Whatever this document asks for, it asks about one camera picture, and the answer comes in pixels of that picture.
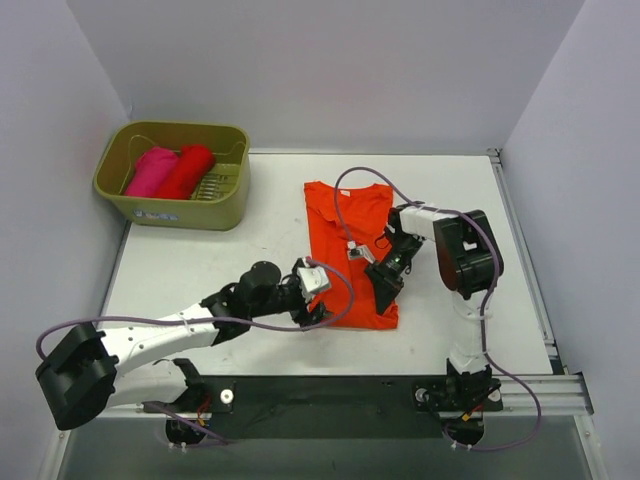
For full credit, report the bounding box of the orange t shirt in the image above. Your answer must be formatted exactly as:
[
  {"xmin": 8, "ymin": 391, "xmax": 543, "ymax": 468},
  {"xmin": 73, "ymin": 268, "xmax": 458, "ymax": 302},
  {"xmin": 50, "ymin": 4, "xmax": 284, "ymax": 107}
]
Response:
[{"xmin": 304, "ymin": 181, "xmax": 399, "ymax": 330}]

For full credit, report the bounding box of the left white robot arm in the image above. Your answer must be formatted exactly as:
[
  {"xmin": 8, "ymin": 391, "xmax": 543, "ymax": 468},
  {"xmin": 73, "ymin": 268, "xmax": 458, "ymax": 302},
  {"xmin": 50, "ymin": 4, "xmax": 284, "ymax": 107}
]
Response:
[{"xmin": 35, "ymin": 259, "xmax": 333, "ymax": 430}]

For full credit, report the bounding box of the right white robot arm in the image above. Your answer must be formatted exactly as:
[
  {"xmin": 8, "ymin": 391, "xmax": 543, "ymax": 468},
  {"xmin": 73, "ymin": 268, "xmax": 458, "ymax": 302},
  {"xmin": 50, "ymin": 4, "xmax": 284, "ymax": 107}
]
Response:
[{"xmin": 365, "ymin": 204, "xmax": 504, "ymax": 410}]

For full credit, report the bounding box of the olive green plastic basket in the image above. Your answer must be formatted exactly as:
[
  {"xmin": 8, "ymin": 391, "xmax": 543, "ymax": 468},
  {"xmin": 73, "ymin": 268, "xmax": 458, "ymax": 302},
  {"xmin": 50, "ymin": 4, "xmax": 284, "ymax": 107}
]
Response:
[{"xmin": 93, "ymin": 121, "xmax": 251, "ymax": 231}]

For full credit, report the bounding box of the rolled red t shirt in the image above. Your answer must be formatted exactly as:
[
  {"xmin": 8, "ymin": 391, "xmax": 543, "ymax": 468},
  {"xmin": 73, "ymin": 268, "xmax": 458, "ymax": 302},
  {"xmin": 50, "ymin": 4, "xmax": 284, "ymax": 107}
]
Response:
[{"xmin": 153, "ymin": 144, "xmax": 215, "ymax": 200}]

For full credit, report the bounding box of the rolled pink t shirt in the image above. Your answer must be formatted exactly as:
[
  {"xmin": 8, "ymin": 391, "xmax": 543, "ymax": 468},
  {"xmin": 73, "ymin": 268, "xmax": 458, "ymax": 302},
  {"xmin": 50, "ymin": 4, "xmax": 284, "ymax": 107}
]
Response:
[{"xmin": 124, "ymin": 146, "xmax": 179, "ymax": 197}]

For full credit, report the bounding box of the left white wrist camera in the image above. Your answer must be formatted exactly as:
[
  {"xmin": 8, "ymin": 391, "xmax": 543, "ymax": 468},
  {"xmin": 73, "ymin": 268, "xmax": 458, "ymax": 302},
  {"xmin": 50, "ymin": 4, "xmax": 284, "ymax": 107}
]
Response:
[{"xmin": 295, "ymin": 259, "xmax": 331, "ymax": 300}]

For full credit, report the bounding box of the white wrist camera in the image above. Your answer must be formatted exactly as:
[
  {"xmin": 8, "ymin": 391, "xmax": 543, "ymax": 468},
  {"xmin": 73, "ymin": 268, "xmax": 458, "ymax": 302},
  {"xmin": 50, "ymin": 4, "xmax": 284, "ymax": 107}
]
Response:
[
  {"xmin": 347, "ymin": 241, "xmax": 376, "ymax": 264},
  {"xmin": 295, "ymin": 259, "xmax": 331, "ymax": 300}
]

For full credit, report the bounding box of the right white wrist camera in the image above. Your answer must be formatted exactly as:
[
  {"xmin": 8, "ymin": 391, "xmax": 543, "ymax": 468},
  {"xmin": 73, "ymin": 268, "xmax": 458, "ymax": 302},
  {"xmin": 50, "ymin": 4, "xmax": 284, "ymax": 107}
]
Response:
[{"xmin": 347, "ymin": 241, "xmax": 376, "ymax": 264}]

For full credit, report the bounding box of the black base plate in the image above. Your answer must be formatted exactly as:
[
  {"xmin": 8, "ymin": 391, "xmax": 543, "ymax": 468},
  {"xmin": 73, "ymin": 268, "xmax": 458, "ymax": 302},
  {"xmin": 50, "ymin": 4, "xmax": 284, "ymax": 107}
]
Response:
[{"xmin": 146, "ymin": 375, "xmax": 503, "ymax": 444}]

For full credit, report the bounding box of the aluminium front rail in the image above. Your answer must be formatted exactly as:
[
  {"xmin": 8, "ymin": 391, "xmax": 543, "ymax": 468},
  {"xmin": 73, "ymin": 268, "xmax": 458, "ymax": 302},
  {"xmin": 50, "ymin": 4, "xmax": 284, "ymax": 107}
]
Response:
[{"xmin": 63, "ymin": 371, "xmax": 593, "ymax": 428}]

